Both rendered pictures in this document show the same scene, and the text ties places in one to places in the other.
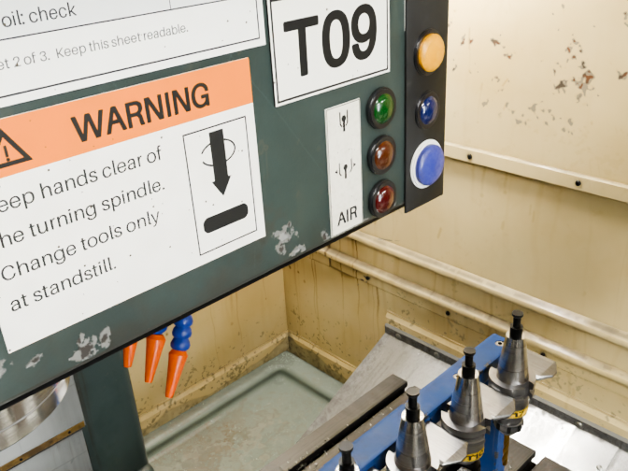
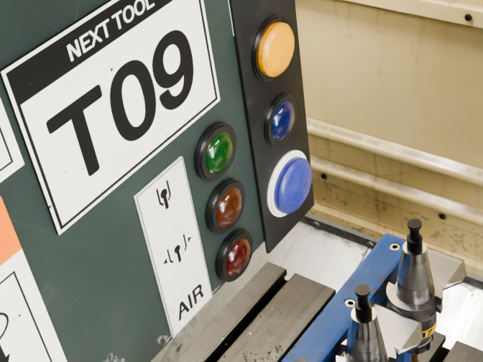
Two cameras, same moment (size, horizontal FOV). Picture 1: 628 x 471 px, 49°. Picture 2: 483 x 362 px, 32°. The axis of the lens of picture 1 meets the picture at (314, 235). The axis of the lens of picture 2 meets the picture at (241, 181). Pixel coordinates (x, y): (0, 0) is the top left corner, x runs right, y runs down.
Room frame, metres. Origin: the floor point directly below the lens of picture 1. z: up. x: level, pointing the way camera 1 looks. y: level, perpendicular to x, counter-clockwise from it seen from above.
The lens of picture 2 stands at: (0.14, -0.03, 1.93)
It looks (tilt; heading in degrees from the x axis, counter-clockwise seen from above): 38 degrees down; 355
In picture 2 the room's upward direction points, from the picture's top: 9 degrees counter-clockwise
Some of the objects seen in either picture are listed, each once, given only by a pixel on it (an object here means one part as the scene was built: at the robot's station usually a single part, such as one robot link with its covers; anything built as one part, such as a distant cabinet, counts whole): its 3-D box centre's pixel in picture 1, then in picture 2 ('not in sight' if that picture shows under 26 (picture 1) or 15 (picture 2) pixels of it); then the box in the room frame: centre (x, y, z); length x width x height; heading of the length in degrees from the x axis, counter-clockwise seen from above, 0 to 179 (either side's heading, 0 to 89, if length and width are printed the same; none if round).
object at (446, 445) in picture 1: (439, 445); not in sight; (0.65, -0.14, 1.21); 0.07 x 0.05 x 0.01; 43
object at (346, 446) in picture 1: (346, 458); not in sight; (0.54, -0.02, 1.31); 0.02 x 0.02 x 0.03
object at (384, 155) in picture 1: (383, 154); (227, 207); (0.44, -0.05, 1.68); 0.02 x 0.01 x 0.02; 133
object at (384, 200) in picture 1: (383, 198); (236, 256); (0.44, -0.05, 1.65); 0.02 x 0.01 x 0.02; 133
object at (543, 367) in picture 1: (532, 363); (435, 268); (0.80, -0.30, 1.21); 0.07 x 0.05 x 0.01; 43
